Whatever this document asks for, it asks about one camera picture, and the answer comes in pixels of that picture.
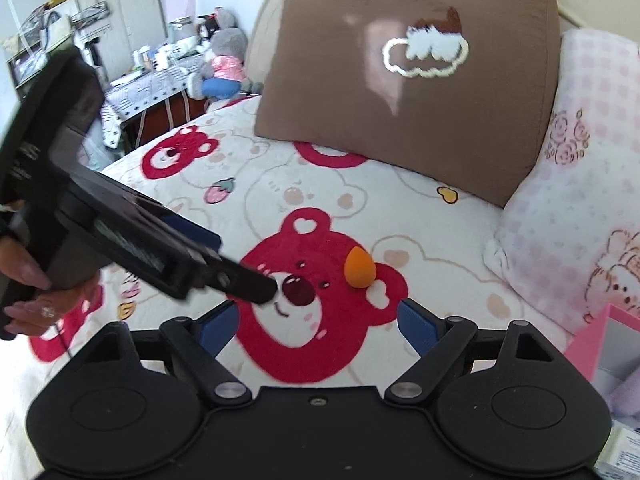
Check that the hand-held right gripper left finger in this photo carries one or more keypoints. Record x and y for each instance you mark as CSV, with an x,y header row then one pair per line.
x,y
220,327

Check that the grey plush toy pink shirt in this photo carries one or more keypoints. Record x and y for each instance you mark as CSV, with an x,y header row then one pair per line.
x,y
227,45

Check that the pink checked pillow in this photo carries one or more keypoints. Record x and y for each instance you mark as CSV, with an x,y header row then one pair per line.
x,y
575,185

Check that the orange makeup sponge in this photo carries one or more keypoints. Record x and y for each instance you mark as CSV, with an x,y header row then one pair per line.
x,y
359,270

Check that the bear printed blanket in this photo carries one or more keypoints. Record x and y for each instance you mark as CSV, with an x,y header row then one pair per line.
x,y
400,220

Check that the small white printed box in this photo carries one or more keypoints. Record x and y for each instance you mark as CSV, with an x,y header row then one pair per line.
x,y
622,452

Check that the dark eared plush toy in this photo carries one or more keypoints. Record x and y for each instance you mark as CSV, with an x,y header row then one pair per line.
x,y
222,17

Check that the pink cardboard box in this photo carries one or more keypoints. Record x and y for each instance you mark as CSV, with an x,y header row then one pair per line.
x,y
587,345

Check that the white cabinet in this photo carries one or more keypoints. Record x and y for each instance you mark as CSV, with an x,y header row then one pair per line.
x,y
135,5

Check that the black white patterned tablecloth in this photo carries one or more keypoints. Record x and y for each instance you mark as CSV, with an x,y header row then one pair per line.
x,y
140,92

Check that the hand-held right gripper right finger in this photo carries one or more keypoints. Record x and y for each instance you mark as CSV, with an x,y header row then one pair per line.
x,y
417,327

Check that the person's left hand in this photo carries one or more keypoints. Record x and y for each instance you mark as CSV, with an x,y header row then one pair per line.
x,y
27,267

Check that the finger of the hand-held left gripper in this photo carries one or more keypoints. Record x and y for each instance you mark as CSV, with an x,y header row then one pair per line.
x,y
195,232
245,285

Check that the brown pillow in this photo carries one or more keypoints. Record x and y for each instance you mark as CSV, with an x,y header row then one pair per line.
x,y
350,85

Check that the white bag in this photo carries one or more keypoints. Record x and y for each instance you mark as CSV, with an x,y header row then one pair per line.
x,y
57,27

